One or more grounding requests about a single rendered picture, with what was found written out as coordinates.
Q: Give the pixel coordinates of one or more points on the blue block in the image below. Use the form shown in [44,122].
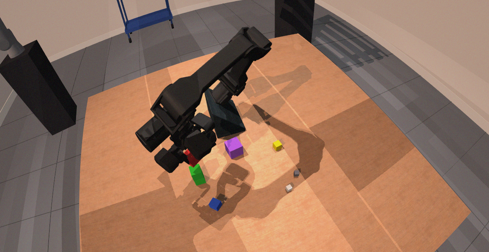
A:
[215,204]

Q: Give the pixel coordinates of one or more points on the purple cube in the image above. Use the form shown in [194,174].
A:
[233,147]

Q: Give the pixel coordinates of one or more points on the red block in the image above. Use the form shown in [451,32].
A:
[192,160]

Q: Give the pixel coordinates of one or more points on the yellow cube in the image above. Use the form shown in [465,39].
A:
[277,145]

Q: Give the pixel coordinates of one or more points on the green block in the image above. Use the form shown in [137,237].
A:
[196,172]
[200,181]

